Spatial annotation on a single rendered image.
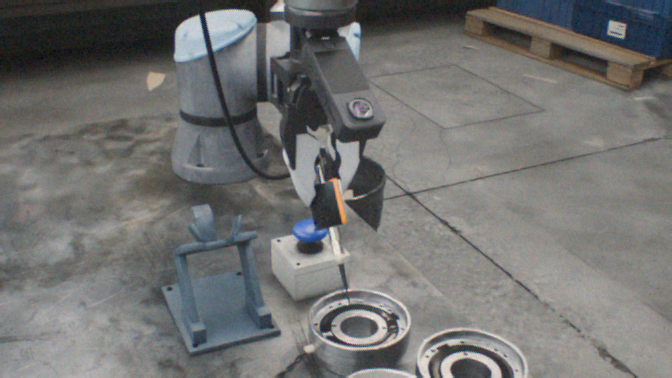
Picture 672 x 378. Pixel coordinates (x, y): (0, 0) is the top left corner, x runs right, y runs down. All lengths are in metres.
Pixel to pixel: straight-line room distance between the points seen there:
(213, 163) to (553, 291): 1.50
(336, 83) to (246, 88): 0.40
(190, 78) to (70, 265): 0.32
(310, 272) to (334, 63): 0.26
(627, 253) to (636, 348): 0.51
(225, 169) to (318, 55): 0.43
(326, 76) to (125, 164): 0.57
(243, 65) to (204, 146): 0.14
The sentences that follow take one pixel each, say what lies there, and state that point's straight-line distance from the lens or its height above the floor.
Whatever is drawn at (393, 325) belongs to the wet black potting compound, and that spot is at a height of 0.83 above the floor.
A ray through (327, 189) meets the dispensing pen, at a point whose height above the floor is 0.95.
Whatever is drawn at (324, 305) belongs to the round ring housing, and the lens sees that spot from 0.85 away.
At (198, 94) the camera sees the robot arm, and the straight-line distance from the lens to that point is 1.14.
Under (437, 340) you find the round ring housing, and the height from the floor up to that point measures 0.83.
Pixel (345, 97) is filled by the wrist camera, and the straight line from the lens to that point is 0.74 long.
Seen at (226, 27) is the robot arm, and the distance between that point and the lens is 1.11.
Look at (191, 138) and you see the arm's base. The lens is 1.17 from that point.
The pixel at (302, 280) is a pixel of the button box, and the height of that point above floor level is 0.83.
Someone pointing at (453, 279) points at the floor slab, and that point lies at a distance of 2.44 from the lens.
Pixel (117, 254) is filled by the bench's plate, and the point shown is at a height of 0.80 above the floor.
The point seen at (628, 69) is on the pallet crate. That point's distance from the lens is 4.21.
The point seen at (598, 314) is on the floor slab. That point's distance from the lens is 2.40.
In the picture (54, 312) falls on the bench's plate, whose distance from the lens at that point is 0.94.
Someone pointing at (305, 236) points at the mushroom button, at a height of 0.87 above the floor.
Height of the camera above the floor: 1.32
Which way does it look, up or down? 27 degrees down
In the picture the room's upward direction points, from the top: 1 degrees clockwise
